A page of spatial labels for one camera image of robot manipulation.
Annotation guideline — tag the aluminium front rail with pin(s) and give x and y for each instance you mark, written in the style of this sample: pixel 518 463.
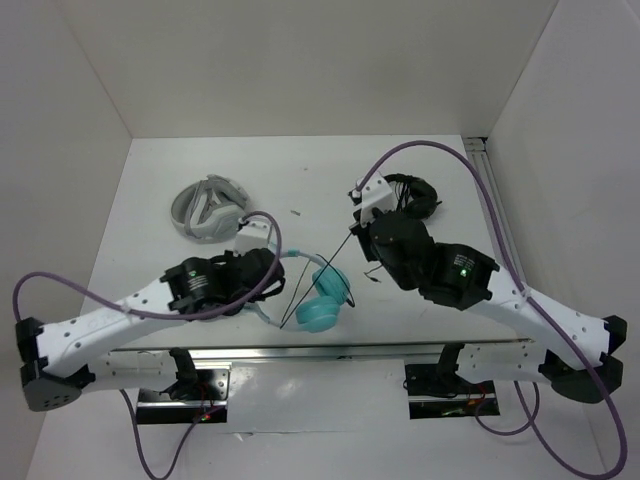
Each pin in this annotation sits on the aluminium front rail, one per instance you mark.
pixel 328 352

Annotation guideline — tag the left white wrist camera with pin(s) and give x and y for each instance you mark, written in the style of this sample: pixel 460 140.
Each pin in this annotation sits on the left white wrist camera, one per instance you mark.
pixel 252 235

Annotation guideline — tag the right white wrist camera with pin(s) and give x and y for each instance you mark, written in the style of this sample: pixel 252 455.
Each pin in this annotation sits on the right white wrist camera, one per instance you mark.
pixel 376 195

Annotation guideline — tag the black headphones back right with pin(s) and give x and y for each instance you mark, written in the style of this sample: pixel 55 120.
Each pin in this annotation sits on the black headphones back right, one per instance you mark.
pixel 415 197

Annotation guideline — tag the aluminium side rail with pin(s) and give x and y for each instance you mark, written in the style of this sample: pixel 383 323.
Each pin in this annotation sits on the aluminium side rail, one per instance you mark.
pixel 476 152

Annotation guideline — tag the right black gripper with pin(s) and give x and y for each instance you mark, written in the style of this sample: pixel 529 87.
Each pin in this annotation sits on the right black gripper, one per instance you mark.
pixel 361 233

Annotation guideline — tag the white grey gaming headset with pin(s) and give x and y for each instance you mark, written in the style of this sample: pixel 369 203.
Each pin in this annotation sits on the white grey gaming headset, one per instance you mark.
pixel 208 211

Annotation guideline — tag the teal cat-ear headphones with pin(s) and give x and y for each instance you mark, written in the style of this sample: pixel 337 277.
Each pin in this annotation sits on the teal cat-ear headphones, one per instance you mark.
pixel 320 313

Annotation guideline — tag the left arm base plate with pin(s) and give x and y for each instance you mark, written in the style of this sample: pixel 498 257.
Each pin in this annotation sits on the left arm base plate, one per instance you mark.
pixel 206 401

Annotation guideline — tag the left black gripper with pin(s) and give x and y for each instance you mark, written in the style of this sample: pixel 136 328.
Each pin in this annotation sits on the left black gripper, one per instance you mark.
pixel 256 297

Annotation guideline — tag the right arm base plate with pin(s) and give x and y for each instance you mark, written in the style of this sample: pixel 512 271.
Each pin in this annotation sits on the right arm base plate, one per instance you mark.
pixel 430 398

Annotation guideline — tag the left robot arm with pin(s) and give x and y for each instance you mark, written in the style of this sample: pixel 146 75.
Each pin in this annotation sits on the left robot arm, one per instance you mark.
pixel 61 361

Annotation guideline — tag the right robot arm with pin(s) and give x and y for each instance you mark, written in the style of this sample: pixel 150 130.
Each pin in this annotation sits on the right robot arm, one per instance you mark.
pixel 564 348

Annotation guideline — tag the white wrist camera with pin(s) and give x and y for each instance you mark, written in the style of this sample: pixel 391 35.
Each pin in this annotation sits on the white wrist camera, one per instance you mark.
pixel 252 235
pixel 376 195

